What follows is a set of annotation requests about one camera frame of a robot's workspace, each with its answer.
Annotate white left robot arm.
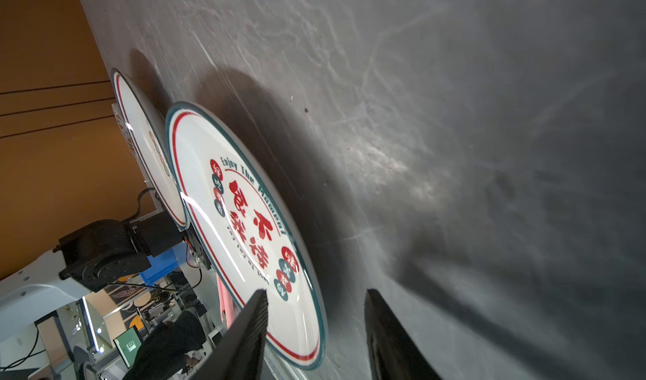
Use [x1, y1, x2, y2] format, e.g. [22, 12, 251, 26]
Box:
[1, 213, 183, 341]

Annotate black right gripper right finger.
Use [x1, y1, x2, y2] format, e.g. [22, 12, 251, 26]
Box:
[364, 289, 441, 380]

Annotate white plate red characters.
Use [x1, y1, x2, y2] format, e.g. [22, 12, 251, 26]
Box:
[110, 68, 190, 230]
[166, 102, 328, 370]

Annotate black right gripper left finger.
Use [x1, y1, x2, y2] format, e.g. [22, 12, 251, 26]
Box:
[191, 289, 268, 380]

